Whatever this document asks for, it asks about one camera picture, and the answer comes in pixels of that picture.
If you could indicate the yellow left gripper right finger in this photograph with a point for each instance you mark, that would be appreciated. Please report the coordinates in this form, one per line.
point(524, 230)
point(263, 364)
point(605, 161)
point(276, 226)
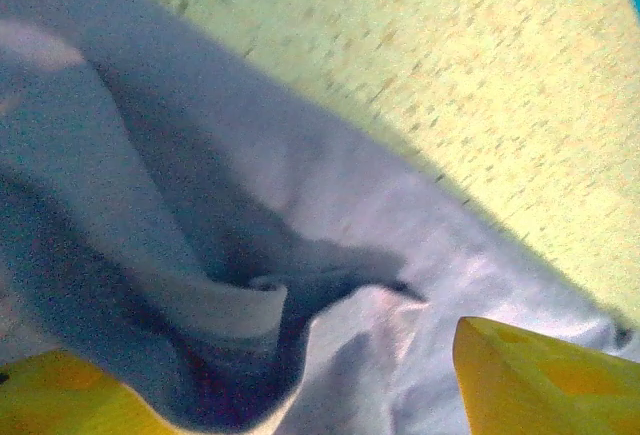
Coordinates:
point(550, 385)

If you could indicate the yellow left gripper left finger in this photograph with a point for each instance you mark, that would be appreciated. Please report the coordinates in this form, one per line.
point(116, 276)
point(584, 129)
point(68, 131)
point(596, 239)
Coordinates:
point(60, 395)

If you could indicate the purple t-shirt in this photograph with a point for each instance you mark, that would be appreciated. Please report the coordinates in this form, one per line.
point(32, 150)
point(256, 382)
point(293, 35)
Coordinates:
point(225, 180)

